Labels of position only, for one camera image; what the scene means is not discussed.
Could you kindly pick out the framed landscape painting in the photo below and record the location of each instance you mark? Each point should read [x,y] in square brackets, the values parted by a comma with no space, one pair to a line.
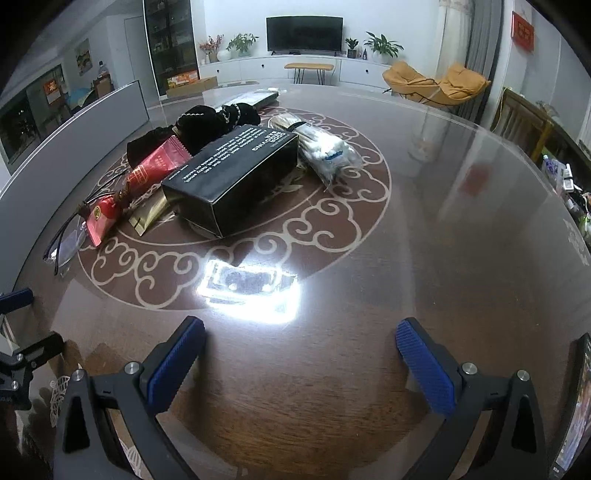
[83,55]

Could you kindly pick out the dark glass window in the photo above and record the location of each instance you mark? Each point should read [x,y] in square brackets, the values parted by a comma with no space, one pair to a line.
[23,120]

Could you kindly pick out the black beaded velvet pouch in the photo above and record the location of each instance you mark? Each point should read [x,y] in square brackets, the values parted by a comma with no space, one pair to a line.
[198,125]
[240,115]

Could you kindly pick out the red wall calendar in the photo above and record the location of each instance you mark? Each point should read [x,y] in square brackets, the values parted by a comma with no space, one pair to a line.
[51,87]

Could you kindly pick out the black glass display cabinet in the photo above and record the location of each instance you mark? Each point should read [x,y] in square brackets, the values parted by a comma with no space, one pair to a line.
[171,46]

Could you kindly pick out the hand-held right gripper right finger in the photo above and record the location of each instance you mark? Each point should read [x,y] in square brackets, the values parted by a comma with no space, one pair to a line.
[425,374]

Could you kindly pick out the small green potted plant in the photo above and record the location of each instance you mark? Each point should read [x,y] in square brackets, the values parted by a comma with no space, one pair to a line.
[352,46]

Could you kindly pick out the wooden bench with hairpin legs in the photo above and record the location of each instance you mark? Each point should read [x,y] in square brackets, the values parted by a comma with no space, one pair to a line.
[308,66]

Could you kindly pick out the brown tassel charm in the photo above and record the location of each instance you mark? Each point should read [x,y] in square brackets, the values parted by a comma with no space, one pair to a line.
[121,196]

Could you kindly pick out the bagged black phone case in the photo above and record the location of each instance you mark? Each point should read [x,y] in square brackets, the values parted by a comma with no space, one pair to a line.
[244,98]

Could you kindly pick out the white sheer curtain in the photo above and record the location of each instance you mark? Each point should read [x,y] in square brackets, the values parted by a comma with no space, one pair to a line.
[455,32]

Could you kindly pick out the grey partition board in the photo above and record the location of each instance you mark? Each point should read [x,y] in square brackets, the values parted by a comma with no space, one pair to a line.
[69,138]

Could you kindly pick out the white door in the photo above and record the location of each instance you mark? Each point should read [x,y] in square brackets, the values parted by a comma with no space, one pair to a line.
[136,50]

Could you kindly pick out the white round vase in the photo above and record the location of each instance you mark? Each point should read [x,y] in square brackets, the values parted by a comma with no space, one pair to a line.
[223,55]

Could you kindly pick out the small red gold-emblem packet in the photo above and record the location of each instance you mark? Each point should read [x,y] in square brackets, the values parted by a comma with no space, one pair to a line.
[101,220]

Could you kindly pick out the grey curtain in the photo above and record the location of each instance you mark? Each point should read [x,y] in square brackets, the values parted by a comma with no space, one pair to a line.
[489,46]

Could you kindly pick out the red zigzag-edged packet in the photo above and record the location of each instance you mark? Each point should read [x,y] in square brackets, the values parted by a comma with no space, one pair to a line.
[157,164]

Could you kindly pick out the leafy green potted plant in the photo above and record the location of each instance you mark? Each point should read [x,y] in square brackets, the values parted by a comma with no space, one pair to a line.
[242,44]

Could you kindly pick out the white television console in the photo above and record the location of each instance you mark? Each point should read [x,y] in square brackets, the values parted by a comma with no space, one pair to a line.
[258,68]

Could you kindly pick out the large water bottle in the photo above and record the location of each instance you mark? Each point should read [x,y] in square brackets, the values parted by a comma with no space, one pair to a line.
[102,70]

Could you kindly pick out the red flowers in vase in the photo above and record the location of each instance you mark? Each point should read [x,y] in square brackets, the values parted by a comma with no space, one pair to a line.
[210,46]

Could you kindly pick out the blue cloth covered table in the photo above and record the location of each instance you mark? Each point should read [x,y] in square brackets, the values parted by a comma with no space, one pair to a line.
[82,98]

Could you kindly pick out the black flat-screen television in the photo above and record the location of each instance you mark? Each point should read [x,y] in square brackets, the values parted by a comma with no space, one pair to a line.
[304,32]

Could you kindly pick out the black screen device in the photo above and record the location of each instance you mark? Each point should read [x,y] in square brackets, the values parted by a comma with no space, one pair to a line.
[577,415]

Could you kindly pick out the black cardboard box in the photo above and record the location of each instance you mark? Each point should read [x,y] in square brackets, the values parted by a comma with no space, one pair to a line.
[231,175]

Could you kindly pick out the cluttered wooden sideboard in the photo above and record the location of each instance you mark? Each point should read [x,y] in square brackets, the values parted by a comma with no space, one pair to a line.
[565,143]

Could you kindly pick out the wooden dining chair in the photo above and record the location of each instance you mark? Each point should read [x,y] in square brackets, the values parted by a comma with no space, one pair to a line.
[512,115]

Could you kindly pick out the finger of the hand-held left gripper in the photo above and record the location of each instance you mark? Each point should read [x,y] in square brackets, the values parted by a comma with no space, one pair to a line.
[41,347]
[16,299]

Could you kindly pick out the thin-framed eyeglasses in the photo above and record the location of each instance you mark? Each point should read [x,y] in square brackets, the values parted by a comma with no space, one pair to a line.
[69,242]

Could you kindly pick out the red wall hanging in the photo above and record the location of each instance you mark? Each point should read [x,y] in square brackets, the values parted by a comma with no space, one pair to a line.
[523,32]

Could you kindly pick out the gold foil packet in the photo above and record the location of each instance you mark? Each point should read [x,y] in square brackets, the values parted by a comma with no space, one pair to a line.
[150,214]

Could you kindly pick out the large green potted plant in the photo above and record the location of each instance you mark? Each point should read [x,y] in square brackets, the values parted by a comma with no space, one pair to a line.
[382,46]

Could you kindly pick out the orange lounge chair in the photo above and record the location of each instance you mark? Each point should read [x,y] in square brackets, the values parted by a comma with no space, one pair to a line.
[461,81]
[401,76]

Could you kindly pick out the bag of cotton swabs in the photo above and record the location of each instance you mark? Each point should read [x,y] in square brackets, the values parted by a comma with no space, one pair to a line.
[328,154]

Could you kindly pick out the flat cardboard box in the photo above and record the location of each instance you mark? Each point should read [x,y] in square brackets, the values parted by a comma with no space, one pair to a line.
[191,86]

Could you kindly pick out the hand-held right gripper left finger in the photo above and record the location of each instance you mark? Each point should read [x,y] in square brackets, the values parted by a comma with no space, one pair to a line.
[178,364]

